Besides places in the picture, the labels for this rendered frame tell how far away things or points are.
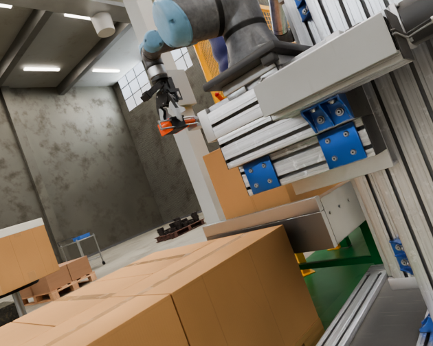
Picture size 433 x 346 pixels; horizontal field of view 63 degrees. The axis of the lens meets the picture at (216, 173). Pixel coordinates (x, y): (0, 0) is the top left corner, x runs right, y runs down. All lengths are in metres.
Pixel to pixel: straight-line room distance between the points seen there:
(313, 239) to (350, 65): 0.94
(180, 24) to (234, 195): 1.00
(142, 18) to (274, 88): 2.47
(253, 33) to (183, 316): 0.79
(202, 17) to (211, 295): 0.80
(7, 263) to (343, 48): 2.44
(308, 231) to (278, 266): 0.20
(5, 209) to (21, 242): 10.67
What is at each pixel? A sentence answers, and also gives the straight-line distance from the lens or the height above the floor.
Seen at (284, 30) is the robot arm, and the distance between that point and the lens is 1.91.
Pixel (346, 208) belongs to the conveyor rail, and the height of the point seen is 0.50.
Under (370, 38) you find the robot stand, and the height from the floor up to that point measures 0.92.
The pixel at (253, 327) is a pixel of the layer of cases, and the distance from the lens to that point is 1.29.
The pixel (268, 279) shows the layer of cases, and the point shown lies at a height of 0.40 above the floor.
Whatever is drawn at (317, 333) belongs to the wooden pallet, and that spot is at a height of 0.10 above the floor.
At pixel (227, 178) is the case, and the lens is 1.71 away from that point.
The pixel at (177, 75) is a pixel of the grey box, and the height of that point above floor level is 1.72.
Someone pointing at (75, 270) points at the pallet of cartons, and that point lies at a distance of 6.68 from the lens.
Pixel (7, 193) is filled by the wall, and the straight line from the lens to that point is 13.58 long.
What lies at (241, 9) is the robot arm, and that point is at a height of 1.17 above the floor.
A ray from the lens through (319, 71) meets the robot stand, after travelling 0.69.
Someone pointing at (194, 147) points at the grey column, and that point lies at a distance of 2.80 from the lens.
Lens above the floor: 0.78
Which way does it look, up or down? 2 degrees up
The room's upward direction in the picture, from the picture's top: 21 degrees counter-clockwise
